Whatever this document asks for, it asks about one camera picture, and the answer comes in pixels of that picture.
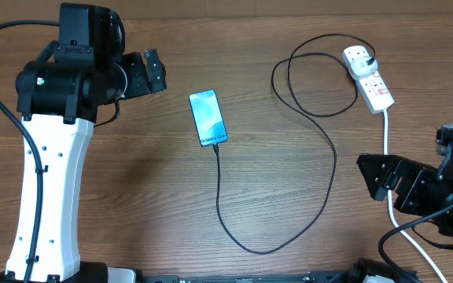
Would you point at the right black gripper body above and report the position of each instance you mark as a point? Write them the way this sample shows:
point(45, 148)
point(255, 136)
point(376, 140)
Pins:
point(421, 196)

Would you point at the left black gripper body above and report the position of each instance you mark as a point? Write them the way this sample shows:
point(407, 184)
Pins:
point(136, 75)

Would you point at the blue Galaxy smartphone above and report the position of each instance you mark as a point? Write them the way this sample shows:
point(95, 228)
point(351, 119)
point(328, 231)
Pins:
point(208, 118)

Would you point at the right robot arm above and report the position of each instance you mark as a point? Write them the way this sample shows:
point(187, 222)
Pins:
point(443, 219)

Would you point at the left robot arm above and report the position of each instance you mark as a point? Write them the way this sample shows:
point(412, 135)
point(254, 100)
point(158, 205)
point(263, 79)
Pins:
point(59, 94)

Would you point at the white USB charger plug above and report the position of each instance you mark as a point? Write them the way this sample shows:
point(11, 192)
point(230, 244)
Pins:
point(362, 67)

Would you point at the white power strip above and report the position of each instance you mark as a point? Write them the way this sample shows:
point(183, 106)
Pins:
point(373, 88)

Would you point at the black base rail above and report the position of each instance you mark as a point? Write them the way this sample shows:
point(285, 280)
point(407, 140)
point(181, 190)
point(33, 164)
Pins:
point(312, 277)

